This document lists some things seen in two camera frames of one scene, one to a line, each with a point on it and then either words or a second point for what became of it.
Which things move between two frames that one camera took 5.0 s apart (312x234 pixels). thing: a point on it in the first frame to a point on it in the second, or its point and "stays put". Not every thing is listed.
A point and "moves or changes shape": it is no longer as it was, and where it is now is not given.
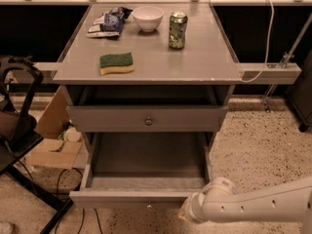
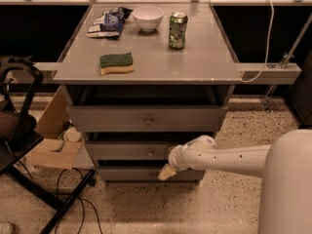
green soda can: [177, 24] stays put
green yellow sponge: [116, 63] stays put
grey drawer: [142, 169] moves or changes shape
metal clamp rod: [284, 64] stays put
